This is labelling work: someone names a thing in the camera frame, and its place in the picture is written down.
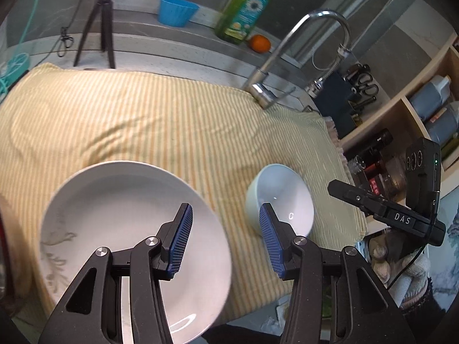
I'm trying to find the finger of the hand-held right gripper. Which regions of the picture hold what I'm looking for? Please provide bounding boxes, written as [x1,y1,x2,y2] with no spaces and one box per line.
[328,179,387,220]

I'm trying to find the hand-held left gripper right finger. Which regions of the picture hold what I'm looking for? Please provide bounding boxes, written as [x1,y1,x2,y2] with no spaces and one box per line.
[259,202,417,344]

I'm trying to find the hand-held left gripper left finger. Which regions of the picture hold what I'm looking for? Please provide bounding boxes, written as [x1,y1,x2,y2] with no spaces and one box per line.
[38,202,194,344]

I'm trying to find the white bowl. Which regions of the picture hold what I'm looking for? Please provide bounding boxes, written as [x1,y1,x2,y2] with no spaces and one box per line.
[245,164,315,237]

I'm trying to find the plain white plate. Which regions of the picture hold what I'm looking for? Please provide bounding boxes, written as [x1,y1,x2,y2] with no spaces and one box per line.
[39,161,232,344]

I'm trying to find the person's right forearm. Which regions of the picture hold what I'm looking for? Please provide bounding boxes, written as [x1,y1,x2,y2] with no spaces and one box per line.
[403,286,437,313]

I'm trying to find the person's right hand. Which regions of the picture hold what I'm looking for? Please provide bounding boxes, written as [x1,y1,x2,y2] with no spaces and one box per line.
[369,238,431,310]

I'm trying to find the red label bottle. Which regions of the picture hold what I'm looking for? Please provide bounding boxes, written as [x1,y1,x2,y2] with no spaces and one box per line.
[363,165,386,196]

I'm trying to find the glass jar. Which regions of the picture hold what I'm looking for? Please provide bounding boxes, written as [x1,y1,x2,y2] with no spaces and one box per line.
[380,156,408,201]

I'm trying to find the black bottle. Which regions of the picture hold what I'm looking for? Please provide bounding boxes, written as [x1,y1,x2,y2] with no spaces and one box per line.
[354,129,394,166]

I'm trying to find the dark bottle with orange label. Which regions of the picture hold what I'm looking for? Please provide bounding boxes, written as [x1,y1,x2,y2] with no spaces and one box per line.
[425,102,459,144]

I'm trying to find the wooden shelf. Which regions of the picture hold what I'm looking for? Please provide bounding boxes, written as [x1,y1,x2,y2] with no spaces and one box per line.
[337,34,459,237]

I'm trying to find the dark bottle with grey cap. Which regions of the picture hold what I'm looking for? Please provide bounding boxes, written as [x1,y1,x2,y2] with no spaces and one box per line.
[409,75,452,122]

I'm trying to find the dark utensil holder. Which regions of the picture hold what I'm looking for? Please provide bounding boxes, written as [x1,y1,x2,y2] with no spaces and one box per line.
[316,72,359,137]

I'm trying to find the black scissors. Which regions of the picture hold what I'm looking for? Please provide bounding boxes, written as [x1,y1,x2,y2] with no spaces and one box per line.
[343,64,379,105]

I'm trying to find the yellow striped cloth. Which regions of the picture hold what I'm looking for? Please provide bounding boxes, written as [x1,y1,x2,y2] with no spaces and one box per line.
[0,62,370,327]

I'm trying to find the chrome faucet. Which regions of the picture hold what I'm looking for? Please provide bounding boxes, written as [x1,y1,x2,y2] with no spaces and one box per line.
[242,9,354,110]

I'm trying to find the orange fruit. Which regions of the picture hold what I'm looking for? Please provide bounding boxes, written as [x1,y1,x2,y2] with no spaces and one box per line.
[250,35,271,54]

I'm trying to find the green dish soap bottle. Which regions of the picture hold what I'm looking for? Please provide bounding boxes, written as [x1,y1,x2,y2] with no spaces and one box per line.
[215,0,285,45]

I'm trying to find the blue ribbed cup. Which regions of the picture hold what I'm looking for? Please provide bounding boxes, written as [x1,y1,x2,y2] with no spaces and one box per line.
[159,0,199,28]

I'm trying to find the black tripod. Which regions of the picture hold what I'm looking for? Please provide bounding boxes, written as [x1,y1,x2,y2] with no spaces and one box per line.
[73,0,117,69]

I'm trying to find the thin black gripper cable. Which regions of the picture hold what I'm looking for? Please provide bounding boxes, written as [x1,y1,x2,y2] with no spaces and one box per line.
[387,243,429,289]

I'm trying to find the chrome pull-out sprayer hose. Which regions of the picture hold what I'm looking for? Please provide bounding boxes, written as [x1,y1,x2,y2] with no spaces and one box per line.
[305,48,351,98]

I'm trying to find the teal cable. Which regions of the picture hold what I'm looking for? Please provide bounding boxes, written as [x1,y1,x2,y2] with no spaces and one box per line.
[0,0,48,94]

